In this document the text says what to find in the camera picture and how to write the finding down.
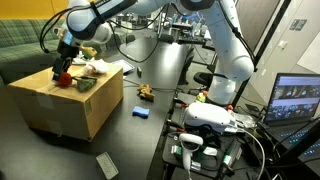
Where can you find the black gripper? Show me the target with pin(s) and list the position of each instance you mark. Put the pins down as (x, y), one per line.
(67, 54)

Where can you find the orange carrot plush green leaves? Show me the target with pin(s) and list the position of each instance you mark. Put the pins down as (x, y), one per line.
(81, 83)

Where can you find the small white cloth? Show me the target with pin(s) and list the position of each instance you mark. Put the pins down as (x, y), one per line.
(97, 66)

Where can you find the brown moose doll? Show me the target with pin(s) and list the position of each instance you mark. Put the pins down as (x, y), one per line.
(145, 92)

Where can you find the blue sponge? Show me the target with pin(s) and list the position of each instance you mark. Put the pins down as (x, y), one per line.
(141, 112)

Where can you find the large white towel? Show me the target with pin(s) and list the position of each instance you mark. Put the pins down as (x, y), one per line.
(78, 61)

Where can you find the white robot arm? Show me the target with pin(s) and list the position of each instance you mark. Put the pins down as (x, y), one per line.
(88, 21)

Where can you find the large cardboard box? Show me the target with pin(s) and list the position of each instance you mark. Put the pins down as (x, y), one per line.
(66, 111)

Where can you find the green plaid sofa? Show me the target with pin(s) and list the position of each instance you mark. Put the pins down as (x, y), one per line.
(20, 51)

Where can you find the white VR headset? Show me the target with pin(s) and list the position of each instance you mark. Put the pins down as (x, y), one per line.
(217, 118)

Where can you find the white VR controller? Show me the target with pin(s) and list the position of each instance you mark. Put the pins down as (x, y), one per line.
(190, 143)

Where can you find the open laptop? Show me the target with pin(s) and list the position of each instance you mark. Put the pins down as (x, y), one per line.
(290, 118)

